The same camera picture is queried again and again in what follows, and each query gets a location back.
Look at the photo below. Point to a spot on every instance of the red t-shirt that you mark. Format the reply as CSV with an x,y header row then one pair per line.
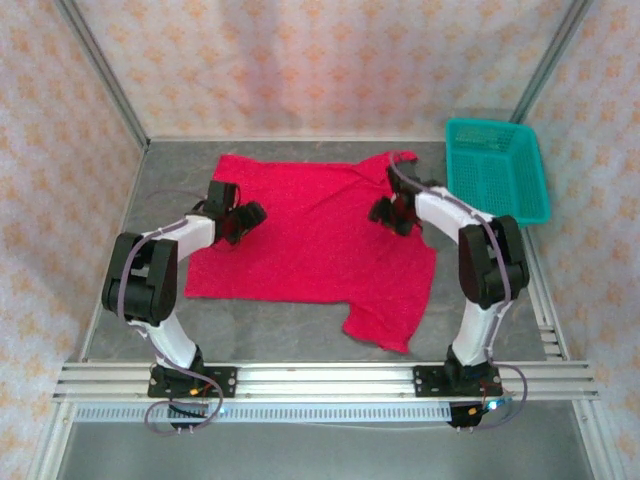
x,y
310,240

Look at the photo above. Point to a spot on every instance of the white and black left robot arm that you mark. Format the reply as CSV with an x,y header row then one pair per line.
x,y
172,340

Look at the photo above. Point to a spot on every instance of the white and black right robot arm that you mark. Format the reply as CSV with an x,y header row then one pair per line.
x,y
475,330

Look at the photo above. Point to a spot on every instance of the teal plastic basket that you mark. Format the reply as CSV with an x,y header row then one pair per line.
x,y
520,170

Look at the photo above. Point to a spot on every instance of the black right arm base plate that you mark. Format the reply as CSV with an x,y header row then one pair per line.
x,y
425,382

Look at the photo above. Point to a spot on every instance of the aluminium frame post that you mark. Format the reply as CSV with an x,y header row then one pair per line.
x,y
102,70
550,55

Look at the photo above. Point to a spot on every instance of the wide aluminium base rail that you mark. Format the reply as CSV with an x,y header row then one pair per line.
x,y
325,382

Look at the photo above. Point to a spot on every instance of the grooved aluminium side rail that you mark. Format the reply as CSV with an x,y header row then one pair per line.
x,y
547,325

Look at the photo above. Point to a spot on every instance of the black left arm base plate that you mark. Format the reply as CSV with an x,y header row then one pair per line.
x,y
227,382

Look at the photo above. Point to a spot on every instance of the thin aluminium table edge rail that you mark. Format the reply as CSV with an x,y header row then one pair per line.
x,y
89,340

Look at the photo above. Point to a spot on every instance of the aluminium frame leg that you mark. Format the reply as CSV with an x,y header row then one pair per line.
x,y
50,450
600,450

